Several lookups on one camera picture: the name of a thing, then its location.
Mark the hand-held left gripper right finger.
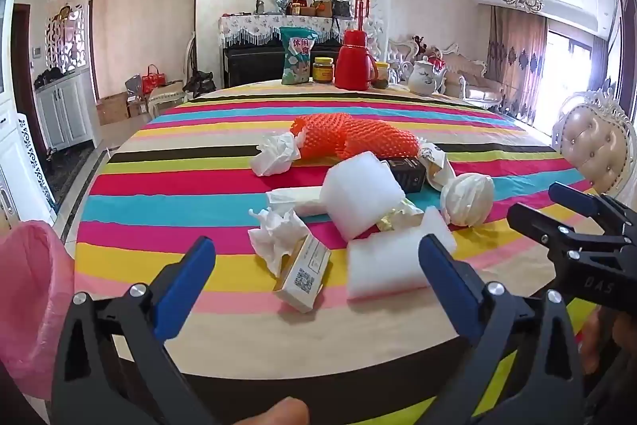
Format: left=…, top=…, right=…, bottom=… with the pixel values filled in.
left=418, top=233, right=585, bottom=425

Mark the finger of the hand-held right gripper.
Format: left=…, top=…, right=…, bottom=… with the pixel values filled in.
left=506, top=202, right=598, bottom=266
left=549, top=182, right=637, bottom=237

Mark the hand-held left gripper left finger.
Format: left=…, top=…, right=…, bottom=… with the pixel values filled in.
left=50, top=236, right=220, bottom=425

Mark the white paper wrapper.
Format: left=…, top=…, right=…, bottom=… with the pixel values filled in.
left=418, top=141, right=456, bottom=193

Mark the pink trash bin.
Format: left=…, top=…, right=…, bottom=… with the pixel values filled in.
left=0, top=220, right=75, bottom=401

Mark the white tissue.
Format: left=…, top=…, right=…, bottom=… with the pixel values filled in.
left=248, top=208, right=312, bottom=279
left=249, top=131, right=302, bottom=178

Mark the orange foam net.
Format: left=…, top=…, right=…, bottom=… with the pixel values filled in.
left=291, top=112, right=359, bottom=162
left=336, top=119, right=434, bottom=163

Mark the person's right hand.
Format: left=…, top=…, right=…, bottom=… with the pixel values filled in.
left=580, top=308, right=637, bottom=406

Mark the person's left hand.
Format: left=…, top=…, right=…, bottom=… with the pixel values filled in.
left=249, top=396, right=309, bottom=425

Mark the beige tufted chair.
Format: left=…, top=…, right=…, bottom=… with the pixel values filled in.
left=550, top=89, right=635, bottom=199

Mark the white foam block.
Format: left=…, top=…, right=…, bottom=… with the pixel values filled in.
left=346, top=206, right=457, bottom=304
left=320, top=150, right=406, bottom=241

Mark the gold foil wrapper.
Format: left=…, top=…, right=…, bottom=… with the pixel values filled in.
left=375, top=198, right=424, bottom=233

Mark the striped tablecloth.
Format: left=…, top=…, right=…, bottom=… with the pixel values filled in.
left=74, top=79, right=618, bottom=425

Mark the small cream cardboard box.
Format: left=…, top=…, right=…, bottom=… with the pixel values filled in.
left=273, top=233, right=332, bottom=313

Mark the black cardboard box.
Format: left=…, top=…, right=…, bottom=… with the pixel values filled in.
left=383, top=159, right=428, bottom=194

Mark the brown curtain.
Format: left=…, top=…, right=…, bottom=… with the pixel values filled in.
left=485, top=4, right=548, bottom=124

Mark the cream ornate sofa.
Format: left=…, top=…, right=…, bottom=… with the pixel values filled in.
left=388, top=35, right=503, bottom=107

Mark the white teapot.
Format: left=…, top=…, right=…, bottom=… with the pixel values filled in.
left=401, top=57, right=449, bottom=97

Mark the cream cushioned stool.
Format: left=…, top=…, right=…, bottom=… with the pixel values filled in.
left=148, top=80, right=190, bottom=117

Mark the dark bag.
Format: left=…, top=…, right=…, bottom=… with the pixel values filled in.
left=183, top=69, right=217, bottom=100

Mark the silver gift bag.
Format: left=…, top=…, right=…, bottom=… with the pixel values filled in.
left=124, top=74, right=145, bottom=100

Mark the red bag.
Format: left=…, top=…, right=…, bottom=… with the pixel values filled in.
left=142, top=64, right=165, bottom=94

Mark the low white cabinet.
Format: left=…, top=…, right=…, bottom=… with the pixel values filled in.
left=35, top=71, right=95, bottom=152

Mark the tall white cabinet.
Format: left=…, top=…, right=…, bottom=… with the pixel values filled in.
left=0, top=96, right=55, bottom=227

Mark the black piano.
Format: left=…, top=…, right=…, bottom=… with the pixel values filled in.
left=222, top=39, right=349, bottom=90

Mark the white ornate chair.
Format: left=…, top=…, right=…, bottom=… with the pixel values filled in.
left=185, top=34, right=220, bottom=102

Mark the red thermos jug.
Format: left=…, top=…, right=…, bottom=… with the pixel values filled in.
left=334, top=29, right=379, bottom=91

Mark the yellow lid jar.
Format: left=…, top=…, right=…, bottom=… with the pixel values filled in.
left=312, top=57, right=334, bottom=84

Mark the green snack bag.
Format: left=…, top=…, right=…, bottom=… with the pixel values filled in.
left=279, top=27, right=318, bottom=86

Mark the floral lace piano cover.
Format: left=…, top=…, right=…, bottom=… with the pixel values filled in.
left=219, top=13, right=359, bottom=50

